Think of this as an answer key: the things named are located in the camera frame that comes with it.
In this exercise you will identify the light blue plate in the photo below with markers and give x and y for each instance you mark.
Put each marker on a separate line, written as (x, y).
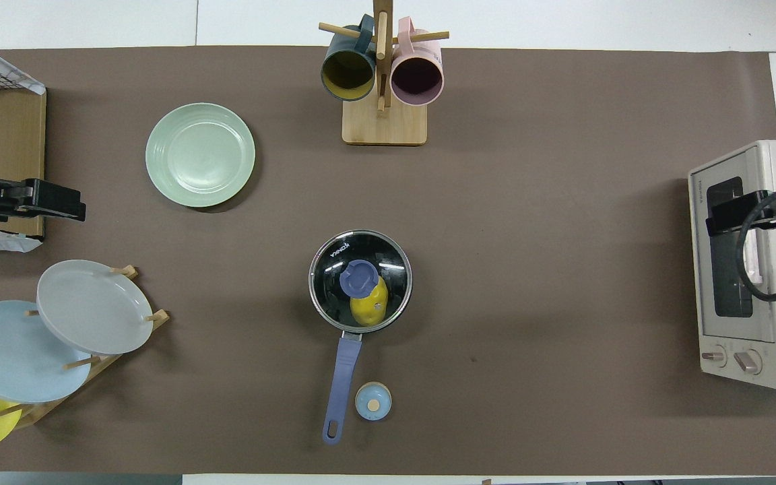
(11, 353)

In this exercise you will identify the pink mug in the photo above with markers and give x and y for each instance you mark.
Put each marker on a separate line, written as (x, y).
(417, 77)

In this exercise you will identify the beige toaster oven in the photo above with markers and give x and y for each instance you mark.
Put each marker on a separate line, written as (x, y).
(725, 323)

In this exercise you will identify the pale green plate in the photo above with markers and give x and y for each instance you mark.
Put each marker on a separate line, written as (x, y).
(200, 155)

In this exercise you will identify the yellow lemon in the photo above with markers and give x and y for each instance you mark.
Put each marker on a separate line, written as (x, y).
(369, 311)

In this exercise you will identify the small blue jar cork top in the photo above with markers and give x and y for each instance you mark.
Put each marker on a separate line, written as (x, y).
(373, 401)

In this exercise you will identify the wooden box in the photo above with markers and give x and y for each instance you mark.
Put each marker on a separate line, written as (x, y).
(11, 162)

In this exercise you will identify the grey plate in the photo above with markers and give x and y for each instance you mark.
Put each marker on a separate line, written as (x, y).
(91, 306)

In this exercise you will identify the dark teal mug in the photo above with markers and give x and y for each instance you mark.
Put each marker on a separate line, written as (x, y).
(347, 74)

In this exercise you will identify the wooden dish rack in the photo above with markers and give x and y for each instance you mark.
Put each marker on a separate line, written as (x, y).
(38, 411)

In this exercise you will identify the glass lid with blue knob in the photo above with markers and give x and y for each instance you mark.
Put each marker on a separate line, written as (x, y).
(331, 283)

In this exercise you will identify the wooden mug tree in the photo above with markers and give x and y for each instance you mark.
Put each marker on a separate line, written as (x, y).
(384, 124)

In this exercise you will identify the brown table mat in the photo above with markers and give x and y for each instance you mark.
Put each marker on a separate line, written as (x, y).
(529, 269)

